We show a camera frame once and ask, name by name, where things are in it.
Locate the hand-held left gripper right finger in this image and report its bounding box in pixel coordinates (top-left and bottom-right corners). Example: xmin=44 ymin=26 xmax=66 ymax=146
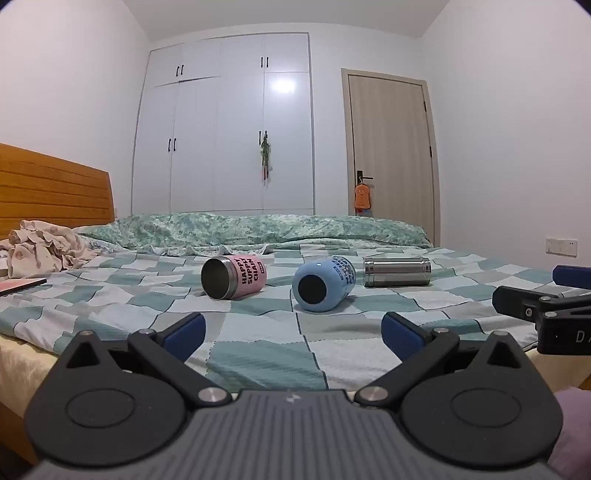
xmin=354 ymin=312 xmax=533 ymax=409

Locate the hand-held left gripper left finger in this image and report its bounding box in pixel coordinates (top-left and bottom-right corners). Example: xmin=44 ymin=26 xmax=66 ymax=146
xmin=60 ymin=312 xmax=232 ymax=409

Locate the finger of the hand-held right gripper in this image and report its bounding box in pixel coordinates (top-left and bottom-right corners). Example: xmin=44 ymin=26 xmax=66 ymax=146
xmin=492 ymin=285 xmax=591 ymax=322
xmin=553 ymin=265 xmax=591 ymax=288

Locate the plain stainless steel cup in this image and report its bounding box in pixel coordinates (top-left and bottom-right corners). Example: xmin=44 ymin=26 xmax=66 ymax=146
xmin=363 ymin=257 xmax=432 ymax=288

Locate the pink printed steel cup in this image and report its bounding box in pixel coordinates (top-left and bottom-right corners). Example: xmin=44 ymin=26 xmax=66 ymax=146
xmin=201 ymin=254 xmax=269 ymax=301

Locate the blue printed cup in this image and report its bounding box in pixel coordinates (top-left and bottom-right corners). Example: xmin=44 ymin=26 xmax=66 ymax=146
xmin=292 ymin=257 xmax=356 ymax=313

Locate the green checked bedsheet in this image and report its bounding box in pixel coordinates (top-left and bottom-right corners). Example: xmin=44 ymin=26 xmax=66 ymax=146
xmin=0 ymin=240 xmax=591 ymax=393

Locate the purple cloth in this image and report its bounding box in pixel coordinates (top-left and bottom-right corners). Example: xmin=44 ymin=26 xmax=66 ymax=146
xmin=547 ymin=387 xmax=591 ymax=480

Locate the green floral quilt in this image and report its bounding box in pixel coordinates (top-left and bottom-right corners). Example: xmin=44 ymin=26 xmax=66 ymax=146
xmin=76 ymin=212 xmax=428 ymax=257

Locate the beige mattress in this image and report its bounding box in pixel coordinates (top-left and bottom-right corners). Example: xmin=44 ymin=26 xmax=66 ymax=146
xmin=0 ymin=335 xmax=62 ymax=446

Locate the cream floral cloth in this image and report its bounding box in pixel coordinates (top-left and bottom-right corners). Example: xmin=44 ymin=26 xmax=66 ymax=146
xmin=0 ymin=220 xmax=100 ymax=280

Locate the pink flat book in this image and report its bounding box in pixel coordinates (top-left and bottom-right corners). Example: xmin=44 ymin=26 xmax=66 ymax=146
xmin=0 ymin=277 xmax=48 ymax=298

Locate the beige wooden door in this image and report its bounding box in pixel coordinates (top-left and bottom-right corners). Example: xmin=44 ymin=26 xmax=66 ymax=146
xmin=341 ymin=68 xmax=441 ymax=246

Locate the green hanging ornament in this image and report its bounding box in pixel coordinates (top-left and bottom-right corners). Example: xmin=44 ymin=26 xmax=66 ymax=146
xmin=259 ymin=131 xmax=274 ymax=186

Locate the white wardrobe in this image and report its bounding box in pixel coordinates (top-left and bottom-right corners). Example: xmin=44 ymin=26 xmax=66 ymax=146
xmin=131 ymin=32 xmax=316 ymax=217

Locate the white wall socket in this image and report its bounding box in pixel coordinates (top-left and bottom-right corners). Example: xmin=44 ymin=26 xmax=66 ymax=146
xmin=545 ymin=237 xmax=579 ymax=258

